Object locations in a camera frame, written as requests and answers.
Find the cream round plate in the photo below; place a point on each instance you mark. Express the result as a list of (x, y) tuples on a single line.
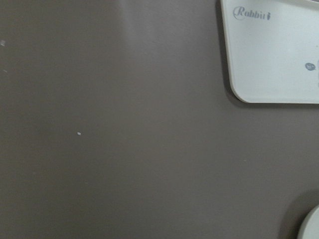
[(310, 226)]

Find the cream rabbit tray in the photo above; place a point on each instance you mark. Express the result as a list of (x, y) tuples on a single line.
[(272, 50)]

